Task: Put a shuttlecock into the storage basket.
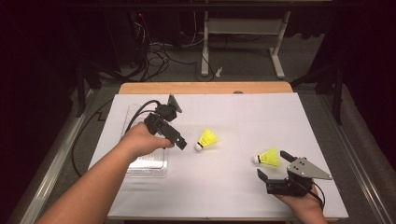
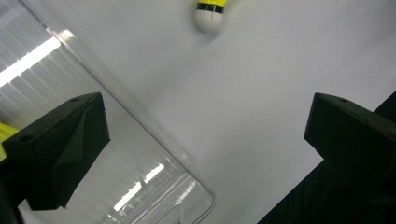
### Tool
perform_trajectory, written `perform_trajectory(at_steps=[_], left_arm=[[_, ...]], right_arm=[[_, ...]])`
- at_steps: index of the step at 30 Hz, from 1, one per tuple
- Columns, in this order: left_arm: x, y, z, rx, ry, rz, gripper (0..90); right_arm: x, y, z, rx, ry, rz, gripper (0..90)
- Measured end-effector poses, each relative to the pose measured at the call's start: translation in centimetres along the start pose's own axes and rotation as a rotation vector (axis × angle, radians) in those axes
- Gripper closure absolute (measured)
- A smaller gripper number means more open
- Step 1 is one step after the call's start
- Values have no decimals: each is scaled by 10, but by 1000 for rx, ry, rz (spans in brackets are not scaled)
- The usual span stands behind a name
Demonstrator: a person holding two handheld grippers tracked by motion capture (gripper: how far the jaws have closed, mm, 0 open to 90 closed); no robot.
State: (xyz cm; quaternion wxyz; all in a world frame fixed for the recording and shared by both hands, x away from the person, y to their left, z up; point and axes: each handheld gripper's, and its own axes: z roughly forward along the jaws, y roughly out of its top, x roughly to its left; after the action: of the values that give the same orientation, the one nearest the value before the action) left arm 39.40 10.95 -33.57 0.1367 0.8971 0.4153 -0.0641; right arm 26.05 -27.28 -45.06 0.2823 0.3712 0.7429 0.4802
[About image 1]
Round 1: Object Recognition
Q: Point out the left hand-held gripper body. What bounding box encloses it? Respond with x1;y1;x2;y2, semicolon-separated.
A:
144;93;183;143

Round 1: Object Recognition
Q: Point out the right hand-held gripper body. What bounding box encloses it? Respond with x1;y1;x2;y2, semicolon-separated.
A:
265;157;333;198

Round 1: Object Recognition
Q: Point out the yellow shuttlecock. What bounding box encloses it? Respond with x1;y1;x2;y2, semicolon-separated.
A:
194;127;220;152
251;147;282;168

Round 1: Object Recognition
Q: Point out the clear plastic container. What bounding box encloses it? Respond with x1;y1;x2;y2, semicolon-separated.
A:
124;104;171;179

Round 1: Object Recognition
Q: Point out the person's left hand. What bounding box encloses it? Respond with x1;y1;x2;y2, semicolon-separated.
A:
120;121;175;161

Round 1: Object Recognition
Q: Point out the person's right hand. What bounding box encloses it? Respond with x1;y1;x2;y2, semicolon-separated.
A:
275;186;325;214

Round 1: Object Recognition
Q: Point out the wooden table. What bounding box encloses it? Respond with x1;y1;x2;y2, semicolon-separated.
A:
106;81;340;223

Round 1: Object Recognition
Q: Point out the white board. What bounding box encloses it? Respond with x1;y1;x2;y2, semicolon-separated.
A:
88;92;349;219

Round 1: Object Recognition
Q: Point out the dark metal stand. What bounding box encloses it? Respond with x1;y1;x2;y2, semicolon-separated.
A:
76;59;104;118
290;63;345;125

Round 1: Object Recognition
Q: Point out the white metal stand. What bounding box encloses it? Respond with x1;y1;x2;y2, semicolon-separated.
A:
200;10;292;79

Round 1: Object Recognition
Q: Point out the left hand-held gripper cable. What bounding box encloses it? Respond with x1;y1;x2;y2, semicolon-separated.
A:
124;99;163;133

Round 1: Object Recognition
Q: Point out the hand-held gripper cable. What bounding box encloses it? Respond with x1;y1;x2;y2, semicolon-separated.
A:
307;181;326;209
124;99;163;133

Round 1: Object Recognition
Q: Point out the right hand-held gripper cable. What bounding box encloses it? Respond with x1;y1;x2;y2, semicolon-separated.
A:
307;181;326;209

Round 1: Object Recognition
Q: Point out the aluminium rail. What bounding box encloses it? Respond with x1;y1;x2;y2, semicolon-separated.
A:
317;92;396;224
18;88;101;224

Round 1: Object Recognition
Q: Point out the tangle of floor cables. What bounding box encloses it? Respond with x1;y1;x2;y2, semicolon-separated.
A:
134;12;216;82

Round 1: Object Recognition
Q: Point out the long black floor cable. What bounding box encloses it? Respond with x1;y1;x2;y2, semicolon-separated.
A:
70;98;114;180

